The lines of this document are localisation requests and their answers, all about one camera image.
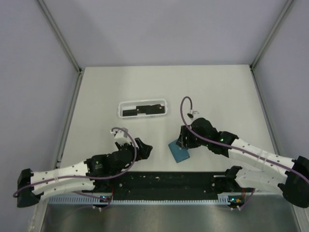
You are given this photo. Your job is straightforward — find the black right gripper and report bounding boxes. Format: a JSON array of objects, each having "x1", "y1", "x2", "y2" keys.
[{"x1": 176, "y1": 125, "x2": 210, "y2": 149}]

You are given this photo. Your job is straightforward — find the blue leather card holder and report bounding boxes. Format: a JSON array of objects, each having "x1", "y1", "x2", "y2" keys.
[{"x1": 168, "y1": 140, "x2": 190, "y2": 163}]

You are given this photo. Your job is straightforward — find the black card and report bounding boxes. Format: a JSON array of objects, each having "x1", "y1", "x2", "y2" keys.
[
  {"x1": 122, "y1": 109, "x2": 138, "y2": 117},
  {"x1": 136, "y1": 104, "x2": 165, "y2": 115}
]

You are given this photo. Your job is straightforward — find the white plastic basket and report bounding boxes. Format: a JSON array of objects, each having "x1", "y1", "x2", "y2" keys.
[{"x1": 117, "y1": 99, "x2": 169, "y2": 119}]

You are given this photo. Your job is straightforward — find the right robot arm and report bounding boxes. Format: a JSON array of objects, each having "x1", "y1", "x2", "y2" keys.
[{"x1": 175, "y1": 117, "x2": 309, "y2": 208}]

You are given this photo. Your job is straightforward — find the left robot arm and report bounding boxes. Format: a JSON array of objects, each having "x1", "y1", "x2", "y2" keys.
[{"x1": 13, "y1": 138, "x2": 153, "y2": 208}]

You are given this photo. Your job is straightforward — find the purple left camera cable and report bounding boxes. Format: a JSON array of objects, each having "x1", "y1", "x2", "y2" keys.
[{"x1": 12, "y1": 127, "x2": 138, "y2": 199}]

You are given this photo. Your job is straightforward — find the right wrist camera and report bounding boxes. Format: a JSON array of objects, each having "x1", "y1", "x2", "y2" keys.
[{"x1": 187, "y1": 110, "x2": 199, "y2": 120}]

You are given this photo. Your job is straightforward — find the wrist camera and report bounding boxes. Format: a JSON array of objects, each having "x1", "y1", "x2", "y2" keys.
[
  {"x1": 111, "y1": 128, "x2": 128, "y2": 141},
  {"x1": 187, "y1": 110, "x2": 199, "y2": 120}
]

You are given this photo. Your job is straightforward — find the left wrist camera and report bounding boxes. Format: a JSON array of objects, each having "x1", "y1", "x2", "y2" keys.
[{"x1": 111, "y1": 128, "x2": 128, "y2": 141}]

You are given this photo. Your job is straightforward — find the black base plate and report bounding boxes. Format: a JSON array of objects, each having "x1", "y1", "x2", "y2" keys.
[{"x1": 84, "y1": 172, "x2": 253, "y2": 200}]

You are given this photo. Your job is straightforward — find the grey slotted cable duct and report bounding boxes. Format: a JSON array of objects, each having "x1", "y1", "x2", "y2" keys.
[{"x1": 48, "y1": 194, "x2": 243, "y2": 206}]

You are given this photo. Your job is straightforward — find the left aluminium frame post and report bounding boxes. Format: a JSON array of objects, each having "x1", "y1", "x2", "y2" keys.
[{"x1": 36, "y1": 0, "x2": 84, "y2": 73}]

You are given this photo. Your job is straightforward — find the aluminium frame post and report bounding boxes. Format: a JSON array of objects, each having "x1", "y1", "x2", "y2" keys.
[
  {"x1": 250, "y1": 0, "x2": 296, "y2": 71},
  {"x1": 36, "y1": 0, "x2": 84, "y2": 73}
]

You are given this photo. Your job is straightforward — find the right aluminium frame post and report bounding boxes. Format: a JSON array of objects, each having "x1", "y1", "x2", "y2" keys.
[{"x1": 250, "y1": 0, "x2": 296, "y2": 71}]

